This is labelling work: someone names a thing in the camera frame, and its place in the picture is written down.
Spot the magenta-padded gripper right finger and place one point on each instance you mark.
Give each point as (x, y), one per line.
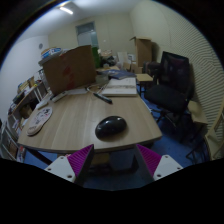
(156, 165)

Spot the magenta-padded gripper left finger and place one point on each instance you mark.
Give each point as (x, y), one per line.
(63, 166)

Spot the black computer mouse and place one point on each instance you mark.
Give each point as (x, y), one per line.
(110, 127)

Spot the round white printed mouse pad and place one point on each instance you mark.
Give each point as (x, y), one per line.
(39, 120)

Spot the light wooden chair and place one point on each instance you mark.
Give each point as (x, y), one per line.
(213, 136)

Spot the long white flat strip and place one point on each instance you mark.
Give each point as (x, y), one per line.
(42, 104)

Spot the white remote control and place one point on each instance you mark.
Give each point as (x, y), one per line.
(59, 97)

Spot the black office chair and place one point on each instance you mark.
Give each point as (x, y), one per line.
(168, 93)

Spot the black marker pen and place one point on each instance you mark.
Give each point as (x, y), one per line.
(102, 98)

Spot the wooden shelf unit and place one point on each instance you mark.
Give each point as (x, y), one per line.
(20, 100)

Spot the clear plastic container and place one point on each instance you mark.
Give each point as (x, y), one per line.
(102, 79)

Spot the large brown cardboard box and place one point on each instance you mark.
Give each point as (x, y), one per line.
(70, 70)

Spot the blue book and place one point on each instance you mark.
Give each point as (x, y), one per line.
(118, 74)

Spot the tall open cardboard box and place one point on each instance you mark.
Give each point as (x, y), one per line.
(144, 51)

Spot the window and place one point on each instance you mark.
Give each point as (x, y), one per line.
(87, 35)

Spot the ceiling tube light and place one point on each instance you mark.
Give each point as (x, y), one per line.
(66, 10)

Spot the round wall clock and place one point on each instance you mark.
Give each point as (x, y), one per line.
(40, 46)

